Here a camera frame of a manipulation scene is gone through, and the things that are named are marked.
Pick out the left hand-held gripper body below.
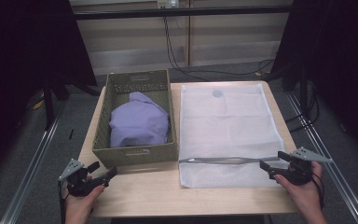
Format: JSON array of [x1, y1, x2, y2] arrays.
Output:
[[58, 158, 108, 198]]

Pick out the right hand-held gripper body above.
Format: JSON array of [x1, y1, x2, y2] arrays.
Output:
[[279, 146, 334, 187]]

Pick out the green woven basket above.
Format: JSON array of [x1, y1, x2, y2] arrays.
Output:
[[91, 69, 179, 170]]

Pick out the purple cloth garment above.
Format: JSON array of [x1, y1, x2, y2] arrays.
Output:
[[108, 91, 172, 148]]

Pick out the white mesh laundry bag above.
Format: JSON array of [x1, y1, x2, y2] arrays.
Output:
[[178, 81, 289, 189]]

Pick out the person's right hand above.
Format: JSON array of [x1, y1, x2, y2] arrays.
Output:
[[273, 161, 324, 217]]

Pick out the person's left hand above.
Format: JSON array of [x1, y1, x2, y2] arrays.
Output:
[[63, 185, 106, 224]]

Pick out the black stand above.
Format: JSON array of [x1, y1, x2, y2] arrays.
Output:
[[297, 66, 312, 119], [41, 74, 101, 132]]

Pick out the yellow floor tape piece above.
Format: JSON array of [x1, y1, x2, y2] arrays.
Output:
[[32, 98, 46, 111]]

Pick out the black curtain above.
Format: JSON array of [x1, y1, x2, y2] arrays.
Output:
[[269, 0, 358, 162], [0, 0, 98, 185]]

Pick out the black horizontal bar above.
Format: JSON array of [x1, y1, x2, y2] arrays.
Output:
[[74, 5, 294, 21]]

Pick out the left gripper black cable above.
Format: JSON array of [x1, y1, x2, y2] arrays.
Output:
[[57, 181, 68, 224]]

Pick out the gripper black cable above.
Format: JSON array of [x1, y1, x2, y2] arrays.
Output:
[[57, 181, 68, 224], [310, 172, 326, 210]]

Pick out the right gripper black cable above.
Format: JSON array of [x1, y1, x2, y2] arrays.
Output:
[[310, 172, 326, 210]]

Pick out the metal floor rail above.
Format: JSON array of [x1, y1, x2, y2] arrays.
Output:
[[285, 92, 358, 224], [0, 102, 67, 224]]

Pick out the black floor cables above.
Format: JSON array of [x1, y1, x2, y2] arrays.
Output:
[[283, 89, 322, 133]]

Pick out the black wall cable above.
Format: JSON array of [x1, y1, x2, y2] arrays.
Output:
[[162, 16, 276, 82]]

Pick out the white wall socket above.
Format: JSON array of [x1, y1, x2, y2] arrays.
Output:
[[157, 0, 180, 9]]

